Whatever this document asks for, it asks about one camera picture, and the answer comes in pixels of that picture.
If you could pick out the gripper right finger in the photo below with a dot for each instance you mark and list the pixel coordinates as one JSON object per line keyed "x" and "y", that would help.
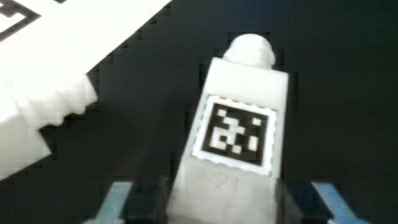
{"x": 311, "y": 204}

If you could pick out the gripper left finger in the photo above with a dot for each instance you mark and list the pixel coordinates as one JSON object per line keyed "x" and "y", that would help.
{"x": 133, "y": 204}

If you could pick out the white table leg with tag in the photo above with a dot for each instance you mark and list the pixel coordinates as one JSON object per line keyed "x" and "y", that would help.
{"x": 224, "y": 190}

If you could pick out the white square tabletop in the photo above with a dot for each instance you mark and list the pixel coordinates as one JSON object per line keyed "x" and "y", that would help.
{"x": 58, "y": 35}

